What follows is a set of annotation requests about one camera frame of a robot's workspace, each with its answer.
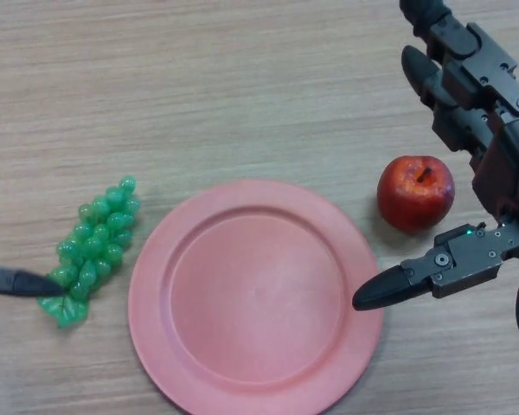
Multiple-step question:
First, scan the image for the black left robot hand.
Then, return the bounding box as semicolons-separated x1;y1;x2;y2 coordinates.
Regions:
0;257;66;303

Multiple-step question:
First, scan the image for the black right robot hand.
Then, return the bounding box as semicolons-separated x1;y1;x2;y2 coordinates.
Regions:
352;0;519;311

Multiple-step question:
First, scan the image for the green grapes bunch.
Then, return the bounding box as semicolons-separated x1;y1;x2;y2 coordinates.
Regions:
37;175;142;329

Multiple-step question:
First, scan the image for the pink round plate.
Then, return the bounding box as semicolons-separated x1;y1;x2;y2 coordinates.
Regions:
128;179;385;415

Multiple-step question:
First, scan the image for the red apple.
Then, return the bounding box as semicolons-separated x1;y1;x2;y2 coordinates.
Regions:
376;155;456;234

